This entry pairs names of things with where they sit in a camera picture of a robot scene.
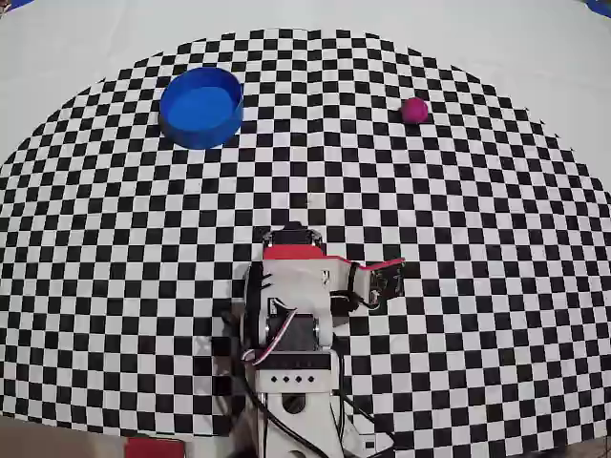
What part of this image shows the white gripper red mount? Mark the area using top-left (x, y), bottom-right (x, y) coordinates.
top-left (261, 220), bottom-right (357, 293)

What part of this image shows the pink faceted ball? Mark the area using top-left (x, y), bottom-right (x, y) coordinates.
top-left (399, 96), bottom-right (429, 125)

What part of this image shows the blue round box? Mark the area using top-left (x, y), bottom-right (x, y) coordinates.
top-left (158, 66), bottom-right (244, 150)

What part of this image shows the black white checkered mat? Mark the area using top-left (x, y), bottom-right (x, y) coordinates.
top-left (0, 0), bottom-right (611, 453)

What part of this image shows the red flat object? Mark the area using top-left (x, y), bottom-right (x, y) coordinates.
top-left (124, 437), bottom-right (186, 458)

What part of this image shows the black camera cable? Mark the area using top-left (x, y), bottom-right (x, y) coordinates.
top-left (331, 261), bottom-right (367, 317)

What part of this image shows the red white servo cable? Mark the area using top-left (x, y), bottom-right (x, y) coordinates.
top-left (241, 298), bottom-right (300, 368)

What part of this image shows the camera circuit board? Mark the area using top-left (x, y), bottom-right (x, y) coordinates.
top-left (356, 257), bottom-right (408, 314)

